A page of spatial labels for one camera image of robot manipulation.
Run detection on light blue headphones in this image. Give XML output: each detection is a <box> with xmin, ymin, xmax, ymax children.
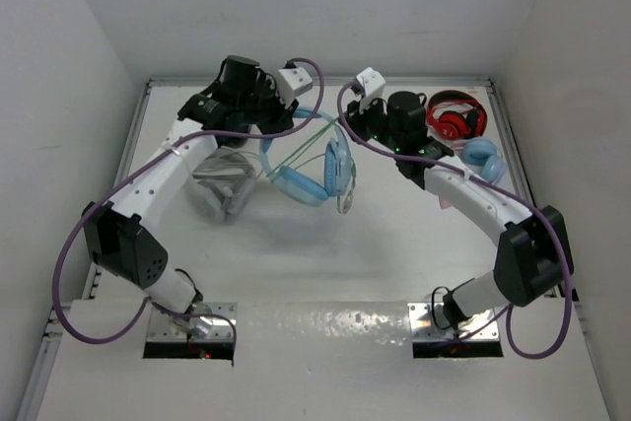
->
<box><xmin>258</xmin><ymin>111</ymin><xmax>357</xmax><ymax>215</ymax></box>

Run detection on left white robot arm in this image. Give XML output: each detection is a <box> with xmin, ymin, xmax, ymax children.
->
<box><xmin>84</xmin><ymin>55</ymin><xmax>313</xmax><ymax>314</ymax></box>

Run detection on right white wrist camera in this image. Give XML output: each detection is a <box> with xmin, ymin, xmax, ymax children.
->
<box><xmin>351</xmin><ymin>67</ymin><xmax>386</xmax><ymax>113</ymax></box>

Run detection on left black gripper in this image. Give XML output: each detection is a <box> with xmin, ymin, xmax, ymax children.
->
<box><xmin>236</xmin><ymin>78</ymin><xmax>296</xmax><ymax>141</ymax></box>

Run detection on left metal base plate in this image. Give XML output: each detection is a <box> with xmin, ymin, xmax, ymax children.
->
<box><xmin>143</xmin><ymin>302</ymin><xmax>237</xmax><ymax>362</ymax></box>

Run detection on white grey headphones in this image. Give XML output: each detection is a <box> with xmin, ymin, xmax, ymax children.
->
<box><xmin>184</xmin><ymin>148</ymin><xmax>257</xmax><ymax>224</ymax></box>

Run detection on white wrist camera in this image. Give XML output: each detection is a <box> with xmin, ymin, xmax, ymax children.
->
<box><xmin>351</xmin><ymin>67</ymin><xmax>386</xmax><ymax>113</ymax></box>
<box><xmin>275</xmin><ymin>67</ymin><xmax>314</xmax><ymax>98</ymax></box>

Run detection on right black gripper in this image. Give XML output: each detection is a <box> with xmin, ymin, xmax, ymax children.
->
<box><xmin>340</xmin><ymin>92</ymin><xmax>403</xmax><ymax>153</ymax></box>

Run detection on purple cable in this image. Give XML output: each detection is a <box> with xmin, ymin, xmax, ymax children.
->
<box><xmin>50</xmin><ymin>57</ymin><xmax>325</xmax><ymax>346</ymax></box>
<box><xmin>337</xmin><ymin>80</ymin><xmax>576</xmax><ymax>361</ymax></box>

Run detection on metal base plate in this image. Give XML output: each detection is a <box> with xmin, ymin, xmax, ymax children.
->
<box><xmin>143</xmin><ymin>302</ymin><xmax>237</xmax><ymax>362</ymax></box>
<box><xmin>407</xmin><ymin>302</ymin><xmax>503</xmax><ymax>359</ymax></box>

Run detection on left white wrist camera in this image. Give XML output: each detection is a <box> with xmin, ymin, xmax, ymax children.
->
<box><xmin>275</xmin><ymin>67</ymin><xmax>314</xmax><ymax>98</ymax></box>

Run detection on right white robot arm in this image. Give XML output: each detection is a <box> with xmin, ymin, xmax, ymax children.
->
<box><xmin>337</xmin><ymin>92</ymin><xmax>574</xmax><ymax>328</ymax></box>

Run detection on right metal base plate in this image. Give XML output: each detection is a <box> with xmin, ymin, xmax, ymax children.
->
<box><xmin>407</xmin><ymin>302</ymin><xmax>503</xmax><ymax>359</ymax></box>

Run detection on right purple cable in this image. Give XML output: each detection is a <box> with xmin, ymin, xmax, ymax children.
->
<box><xmin>337</xmin><ymin>80</ymin><xmax>576</xmax><ymax>361</ymax></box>

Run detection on red black headphones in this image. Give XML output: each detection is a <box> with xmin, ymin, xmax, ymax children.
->
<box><xmin>426</xmin><ymin>90</ymin><xmax>488</xmax><ymax>140</ymax></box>

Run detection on pink blue headphones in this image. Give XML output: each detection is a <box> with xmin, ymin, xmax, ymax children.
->
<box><xmin>447</xmin><ymin>137</ymin><xmax>507</xmax><ymax>184</ymax></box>

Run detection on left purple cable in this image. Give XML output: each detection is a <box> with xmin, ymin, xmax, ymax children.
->
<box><xmin>50</xmin><ymin>57</ymin><xmax>325</xmax><ymax>346</ymax></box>

